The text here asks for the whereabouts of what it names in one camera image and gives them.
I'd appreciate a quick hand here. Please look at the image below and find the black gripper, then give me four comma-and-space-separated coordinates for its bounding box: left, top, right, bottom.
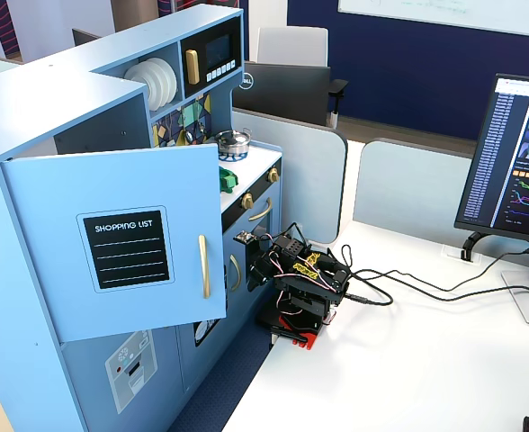
247, 233, 278, 289

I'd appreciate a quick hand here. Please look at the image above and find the gold dishwasher door handle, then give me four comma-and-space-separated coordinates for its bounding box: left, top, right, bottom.
229, 254, 242, 293

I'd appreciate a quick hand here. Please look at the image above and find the blue wooden toy kitchen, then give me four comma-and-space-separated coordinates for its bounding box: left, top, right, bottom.
0, 4, 284, 432

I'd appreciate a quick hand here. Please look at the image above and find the black toy microwave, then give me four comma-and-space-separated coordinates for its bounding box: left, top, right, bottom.
179, 16, 243, 98

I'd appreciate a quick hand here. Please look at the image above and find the blue toy fridge door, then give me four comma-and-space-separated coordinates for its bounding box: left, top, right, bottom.
1, 142, 228, 344

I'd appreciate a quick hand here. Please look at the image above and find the green plastic lid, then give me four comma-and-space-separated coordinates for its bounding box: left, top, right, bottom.
219, 166, 239, 194

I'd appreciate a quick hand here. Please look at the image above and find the small steel toy pot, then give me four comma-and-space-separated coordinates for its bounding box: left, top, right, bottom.
213, 128, 254, 157

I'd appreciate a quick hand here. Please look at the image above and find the white wall whiteboard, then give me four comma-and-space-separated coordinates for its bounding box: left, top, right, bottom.
337, 0, 529, 40

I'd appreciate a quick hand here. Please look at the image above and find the white toy plate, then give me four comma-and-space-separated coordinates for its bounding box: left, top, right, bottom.
147, 57, 171, 111
160, 60, 178, 105
123, 59, 161, 111

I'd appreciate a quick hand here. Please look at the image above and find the light blue desk divider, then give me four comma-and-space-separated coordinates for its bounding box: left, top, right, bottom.
353, 138, 529, 258
231, 109, 349, 244

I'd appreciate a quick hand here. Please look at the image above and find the white office chair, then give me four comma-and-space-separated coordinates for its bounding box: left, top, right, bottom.
256, 26, 350, 128

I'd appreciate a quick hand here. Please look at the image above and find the black curved cable guide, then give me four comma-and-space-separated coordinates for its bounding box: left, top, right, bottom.
461, 229, 486, 262

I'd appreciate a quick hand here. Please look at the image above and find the white desk cable grommet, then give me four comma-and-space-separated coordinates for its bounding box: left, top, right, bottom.
442, 245, 484, 265

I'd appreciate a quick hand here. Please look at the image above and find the long gold fridge door handle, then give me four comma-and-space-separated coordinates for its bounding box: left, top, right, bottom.
197, 234, 212, 300

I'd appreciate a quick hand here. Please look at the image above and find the black shopping list panel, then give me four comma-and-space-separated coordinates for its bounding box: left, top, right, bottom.
82, 210, 171, 291

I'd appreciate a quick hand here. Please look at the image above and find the grey dell monitor back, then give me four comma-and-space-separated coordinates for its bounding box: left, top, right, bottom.
231, 61, 332, 127

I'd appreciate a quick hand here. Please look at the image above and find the curved gold oven handle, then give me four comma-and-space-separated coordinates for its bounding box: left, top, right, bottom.
248, 197, 273, 222

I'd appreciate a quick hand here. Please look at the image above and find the black computer monitor with stand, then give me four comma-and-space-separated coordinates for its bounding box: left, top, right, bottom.
453, 73, 529, 328

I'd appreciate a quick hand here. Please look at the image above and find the red robot base clamp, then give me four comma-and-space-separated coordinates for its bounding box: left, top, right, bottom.
268, 314, 322, 351

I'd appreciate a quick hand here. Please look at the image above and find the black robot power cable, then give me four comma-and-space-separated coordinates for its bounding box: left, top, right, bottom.
336, 268, 529, 308

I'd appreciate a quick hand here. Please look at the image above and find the gold microwave handle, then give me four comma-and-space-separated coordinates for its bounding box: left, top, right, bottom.
184, 49, 202, 86

